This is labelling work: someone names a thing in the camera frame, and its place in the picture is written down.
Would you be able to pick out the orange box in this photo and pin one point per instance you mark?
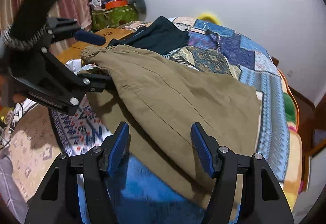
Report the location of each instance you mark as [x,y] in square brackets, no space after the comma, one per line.
[114,5]

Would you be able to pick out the beige patterned mat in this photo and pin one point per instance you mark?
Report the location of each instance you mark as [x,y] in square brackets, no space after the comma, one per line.
[33,142]

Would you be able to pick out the khaki pants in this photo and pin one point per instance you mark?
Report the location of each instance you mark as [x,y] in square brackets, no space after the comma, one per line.
[165,91]

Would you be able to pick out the person's left hand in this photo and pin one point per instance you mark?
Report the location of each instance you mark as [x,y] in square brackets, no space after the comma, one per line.
[18,98]

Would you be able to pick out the green patterned hamper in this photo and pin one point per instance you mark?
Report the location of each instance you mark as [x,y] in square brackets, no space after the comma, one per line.
[114,16]

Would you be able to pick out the wooden bed frame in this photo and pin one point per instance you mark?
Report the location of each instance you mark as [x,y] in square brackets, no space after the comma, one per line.
[275,61]

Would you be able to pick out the patchwork bedspread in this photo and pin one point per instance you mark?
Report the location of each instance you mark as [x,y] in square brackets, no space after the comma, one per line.
[229,45]

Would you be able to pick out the orange striped sheet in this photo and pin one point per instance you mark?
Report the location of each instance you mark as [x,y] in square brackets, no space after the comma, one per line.
[137,25]

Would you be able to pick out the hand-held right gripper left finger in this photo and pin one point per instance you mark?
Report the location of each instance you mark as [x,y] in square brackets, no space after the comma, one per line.
[119,145]

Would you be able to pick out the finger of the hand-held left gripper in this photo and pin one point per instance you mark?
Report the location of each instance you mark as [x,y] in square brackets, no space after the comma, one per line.
[98,82]
[89,37]

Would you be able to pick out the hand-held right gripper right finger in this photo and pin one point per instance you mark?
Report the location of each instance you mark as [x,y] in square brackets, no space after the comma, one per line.
[202,150]

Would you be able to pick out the grey cloth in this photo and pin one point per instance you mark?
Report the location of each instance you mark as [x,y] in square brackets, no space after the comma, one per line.
[9,183]

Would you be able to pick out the dark garment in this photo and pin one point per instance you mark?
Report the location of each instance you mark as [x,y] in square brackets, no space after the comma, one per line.
[160,35]

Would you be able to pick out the crumpled white paper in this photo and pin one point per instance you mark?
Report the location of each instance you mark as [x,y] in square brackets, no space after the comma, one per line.
[75,66]

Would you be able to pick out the white wall outlet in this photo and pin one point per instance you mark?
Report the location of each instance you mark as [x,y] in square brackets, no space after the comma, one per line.
[290,73]

